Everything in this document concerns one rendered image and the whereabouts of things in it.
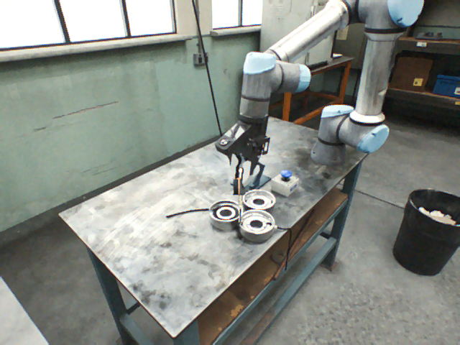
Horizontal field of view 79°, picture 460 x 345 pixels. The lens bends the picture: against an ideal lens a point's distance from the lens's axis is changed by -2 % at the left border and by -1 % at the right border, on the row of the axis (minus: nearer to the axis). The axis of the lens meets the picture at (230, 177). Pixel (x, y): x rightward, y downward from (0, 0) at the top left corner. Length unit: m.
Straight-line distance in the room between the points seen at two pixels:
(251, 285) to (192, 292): 0.36
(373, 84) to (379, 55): 0.09
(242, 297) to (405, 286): 1.20
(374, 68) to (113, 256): 0.96
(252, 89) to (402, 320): 1.46
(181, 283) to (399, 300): 1.41
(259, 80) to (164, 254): 0.52
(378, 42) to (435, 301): 1.45
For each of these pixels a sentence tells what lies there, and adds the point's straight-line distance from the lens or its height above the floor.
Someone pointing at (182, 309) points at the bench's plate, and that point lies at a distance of 0.71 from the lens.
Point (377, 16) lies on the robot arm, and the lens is 1.02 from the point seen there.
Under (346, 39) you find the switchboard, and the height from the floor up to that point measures 0.92.
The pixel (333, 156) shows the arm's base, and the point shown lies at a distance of 1.25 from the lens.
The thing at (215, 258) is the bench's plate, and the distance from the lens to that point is 0.80.
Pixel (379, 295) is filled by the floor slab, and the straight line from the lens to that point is 1.89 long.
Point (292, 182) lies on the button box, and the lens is 1.02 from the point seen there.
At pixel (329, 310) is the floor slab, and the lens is 1.73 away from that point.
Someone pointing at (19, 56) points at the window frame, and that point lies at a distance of 2.02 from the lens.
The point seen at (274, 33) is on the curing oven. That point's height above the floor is 1.11.
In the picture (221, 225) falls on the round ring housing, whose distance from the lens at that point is 0.85.
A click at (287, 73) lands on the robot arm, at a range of 0.78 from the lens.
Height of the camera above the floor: 1.39
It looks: 32 degrees down
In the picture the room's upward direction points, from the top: straight up
